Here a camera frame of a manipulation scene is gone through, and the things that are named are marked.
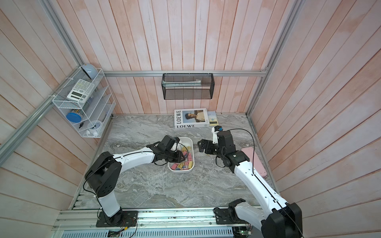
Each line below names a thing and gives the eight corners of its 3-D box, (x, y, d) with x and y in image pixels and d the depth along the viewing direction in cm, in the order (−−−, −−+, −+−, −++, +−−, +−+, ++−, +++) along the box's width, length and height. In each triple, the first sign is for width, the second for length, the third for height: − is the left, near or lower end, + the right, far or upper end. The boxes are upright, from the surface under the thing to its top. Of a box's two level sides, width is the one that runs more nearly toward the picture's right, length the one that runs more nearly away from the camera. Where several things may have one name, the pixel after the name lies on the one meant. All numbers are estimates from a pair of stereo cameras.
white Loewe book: (173, 128, 114) (173, 124, 110) (175, 112, 125) (174, 108, 122) (209, 128, 114) (209, 124, 110) (207, 112, 125) (207, 108, 122)
